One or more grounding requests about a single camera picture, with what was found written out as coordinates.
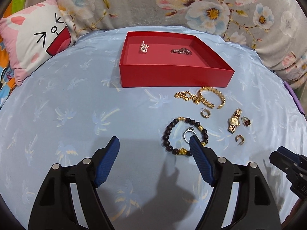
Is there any silver wristwatch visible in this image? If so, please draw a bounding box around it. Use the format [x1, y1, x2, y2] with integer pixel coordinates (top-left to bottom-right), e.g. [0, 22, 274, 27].
[171, 47, 192, 56]

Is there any gold hoop earring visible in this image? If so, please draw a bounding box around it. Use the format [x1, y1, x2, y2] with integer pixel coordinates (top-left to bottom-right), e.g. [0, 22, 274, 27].
[200, 108, 211, 118]
[235, 135, 245, 145]

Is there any gold wristwatch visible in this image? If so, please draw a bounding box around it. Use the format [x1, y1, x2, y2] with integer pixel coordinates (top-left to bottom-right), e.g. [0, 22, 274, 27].
[227, 108, 242, 133]

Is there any light blue palm sheet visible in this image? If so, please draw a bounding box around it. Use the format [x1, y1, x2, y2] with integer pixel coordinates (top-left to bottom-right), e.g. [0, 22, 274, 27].
[1, 27, 306, 229]

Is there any gold woven cuff bangle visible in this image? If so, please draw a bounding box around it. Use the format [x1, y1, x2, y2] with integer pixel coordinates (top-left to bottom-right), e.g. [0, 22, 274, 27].
[197, 86, 226, 109]

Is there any purple object at edge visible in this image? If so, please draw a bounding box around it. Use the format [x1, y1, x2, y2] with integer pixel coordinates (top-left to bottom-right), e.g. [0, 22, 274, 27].
[284, 81, 305, 116]

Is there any red cardboard box tray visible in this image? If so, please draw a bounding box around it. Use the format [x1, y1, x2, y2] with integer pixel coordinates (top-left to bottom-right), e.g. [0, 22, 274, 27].
[119, 31, 235, 88]

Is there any colourful cartoon bedsheet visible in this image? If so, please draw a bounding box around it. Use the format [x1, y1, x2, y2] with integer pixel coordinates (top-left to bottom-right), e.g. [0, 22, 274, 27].
[1, 0, 26, 107]

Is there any grey floral blanket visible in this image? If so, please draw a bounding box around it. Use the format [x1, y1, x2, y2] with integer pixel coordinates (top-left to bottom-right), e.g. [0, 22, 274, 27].
[26, 0, 306, 89]

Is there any pink white cat pillow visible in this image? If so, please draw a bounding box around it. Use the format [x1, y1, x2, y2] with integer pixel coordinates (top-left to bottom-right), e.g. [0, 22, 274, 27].
[1, 0, 73, 86]

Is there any dark bead bracelet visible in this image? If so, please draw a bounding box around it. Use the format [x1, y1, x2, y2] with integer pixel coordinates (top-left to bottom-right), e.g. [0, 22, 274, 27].
[162, 116, 209, 157]

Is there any silver ring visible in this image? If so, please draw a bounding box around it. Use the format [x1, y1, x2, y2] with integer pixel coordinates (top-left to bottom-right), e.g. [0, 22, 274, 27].
[182, 126, 196, 145]

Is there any gold chain necklace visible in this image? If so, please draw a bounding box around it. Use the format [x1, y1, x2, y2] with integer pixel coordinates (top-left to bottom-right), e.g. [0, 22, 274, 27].
[174, 90, 201, 105]

